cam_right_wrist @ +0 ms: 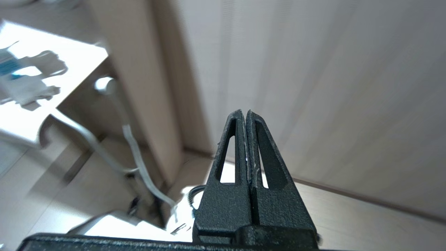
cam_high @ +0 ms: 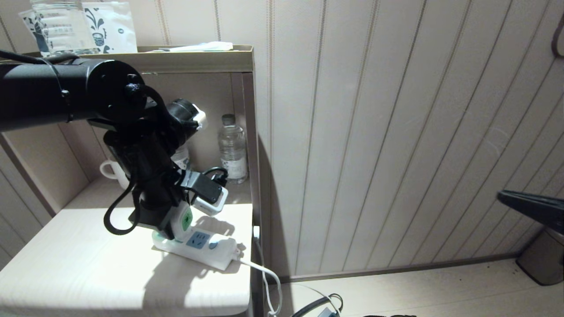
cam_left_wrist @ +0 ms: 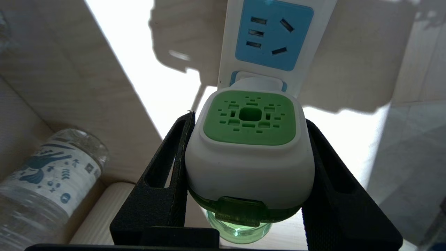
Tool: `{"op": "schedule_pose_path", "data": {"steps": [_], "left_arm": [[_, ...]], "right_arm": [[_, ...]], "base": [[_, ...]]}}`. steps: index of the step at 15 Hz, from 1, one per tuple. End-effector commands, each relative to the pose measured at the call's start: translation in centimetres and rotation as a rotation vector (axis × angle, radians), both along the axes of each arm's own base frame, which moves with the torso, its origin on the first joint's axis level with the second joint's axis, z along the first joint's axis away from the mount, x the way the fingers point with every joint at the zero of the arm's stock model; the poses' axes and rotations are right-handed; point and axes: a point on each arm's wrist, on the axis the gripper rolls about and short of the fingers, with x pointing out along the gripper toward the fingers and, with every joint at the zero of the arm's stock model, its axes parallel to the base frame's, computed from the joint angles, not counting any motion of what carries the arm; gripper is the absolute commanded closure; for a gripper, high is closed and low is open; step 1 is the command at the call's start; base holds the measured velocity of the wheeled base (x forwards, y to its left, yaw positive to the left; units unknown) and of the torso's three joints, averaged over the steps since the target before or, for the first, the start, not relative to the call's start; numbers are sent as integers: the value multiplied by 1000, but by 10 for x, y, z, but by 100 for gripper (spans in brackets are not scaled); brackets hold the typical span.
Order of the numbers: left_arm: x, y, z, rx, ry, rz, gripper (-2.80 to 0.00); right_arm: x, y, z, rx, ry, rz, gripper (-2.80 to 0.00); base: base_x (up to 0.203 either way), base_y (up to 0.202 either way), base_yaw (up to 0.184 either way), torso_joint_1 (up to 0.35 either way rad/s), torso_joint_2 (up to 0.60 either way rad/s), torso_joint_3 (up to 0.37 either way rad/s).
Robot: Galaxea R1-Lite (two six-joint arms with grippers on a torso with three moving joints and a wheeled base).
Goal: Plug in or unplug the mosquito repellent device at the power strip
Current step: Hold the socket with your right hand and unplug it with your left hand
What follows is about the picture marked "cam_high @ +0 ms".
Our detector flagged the green mosquito repellent plug-in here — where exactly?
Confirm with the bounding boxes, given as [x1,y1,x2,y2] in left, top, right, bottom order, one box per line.
[169,201,195,243]

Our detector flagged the white power strip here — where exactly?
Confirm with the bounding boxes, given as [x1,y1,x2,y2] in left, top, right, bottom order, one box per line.
[152,229,241,271]

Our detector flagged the grey trash bin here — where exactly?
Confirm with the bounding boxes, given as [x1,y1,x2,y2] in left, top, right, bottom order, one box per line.
[516,227,564,286]

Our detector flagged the white ribbed mug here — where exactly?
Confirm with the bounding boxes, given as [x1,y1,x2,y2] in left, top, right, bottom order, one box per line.
[100,159,130,190]

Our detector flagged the small water bottle black cap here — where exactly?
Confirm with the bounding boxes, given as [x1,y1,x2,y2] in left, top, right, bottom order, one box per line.
[172,143,191,170]
[218,114,248,184]

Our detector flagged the flat white paper packet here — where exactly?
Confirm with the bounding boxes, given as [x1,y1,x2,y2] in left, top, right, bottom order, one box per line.
[148,41,234,52]

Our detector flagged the white printed bag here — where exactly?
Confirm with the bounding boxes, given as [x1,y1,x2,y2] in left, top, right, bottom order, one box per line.
[82,1,137,53]
[18,9,51,57]

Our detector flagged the large clear water bottle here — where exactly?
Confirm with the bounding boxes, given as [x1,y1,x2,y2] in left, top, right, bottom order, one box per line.
[30,0,100,55]

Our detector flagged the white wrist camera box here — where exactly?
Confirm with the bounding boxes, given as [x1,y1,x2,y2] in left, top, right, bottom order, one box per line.
[183,166,229,216]

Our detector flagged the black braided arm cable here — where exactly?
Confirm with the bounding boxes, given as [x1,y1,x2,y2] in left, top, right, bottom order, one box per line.
[104,176,144,236]

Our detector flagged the black floor cable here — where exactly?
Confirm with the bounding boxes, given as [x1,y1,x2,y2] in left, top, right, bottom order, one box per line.
[292,294,344,317]

